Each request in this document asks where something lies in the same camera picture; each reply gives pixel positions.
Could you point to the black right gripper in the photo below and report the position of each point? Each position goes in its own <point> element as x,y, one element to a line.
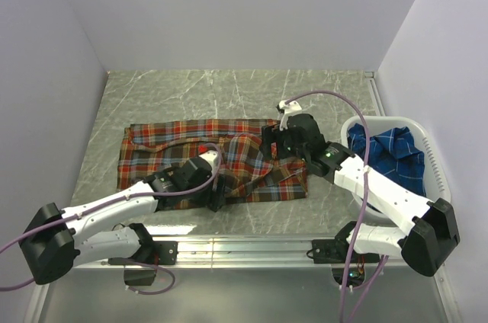
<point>272,133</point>

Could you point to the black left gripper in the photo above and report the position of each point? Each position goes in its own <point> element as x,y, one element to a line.
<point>213,198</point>

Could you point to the red plaid long sleeve shirt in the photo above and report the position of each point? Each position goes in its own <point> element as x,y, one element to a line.
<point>231,149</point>

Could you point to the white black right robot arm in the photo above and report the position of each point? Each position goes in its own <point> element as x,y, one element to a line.
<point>424,232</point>

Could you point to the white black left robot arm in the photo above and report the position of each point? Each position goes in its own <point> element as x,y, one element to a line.
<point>59,239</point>

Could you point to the blue plaid shirt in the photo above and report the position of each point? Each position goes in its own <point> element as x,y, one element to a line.
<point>393,154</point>

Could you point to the white plastic laundry basket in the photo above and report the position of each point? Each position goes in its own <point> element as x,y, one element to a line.
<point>434,180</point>

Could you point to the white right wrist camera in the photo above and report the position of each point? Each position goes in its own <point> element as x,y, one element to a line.
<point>285,111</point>

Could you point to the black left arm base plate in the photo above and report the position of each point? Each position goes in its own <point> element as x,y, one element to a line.
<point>157,253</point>

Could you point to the aluminium mounting rail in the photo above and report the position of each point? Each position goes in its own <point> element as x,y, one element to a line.
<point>242,251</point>

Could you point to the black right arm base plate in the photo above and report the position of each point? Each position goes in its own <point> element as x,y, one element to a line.
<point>330,251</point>

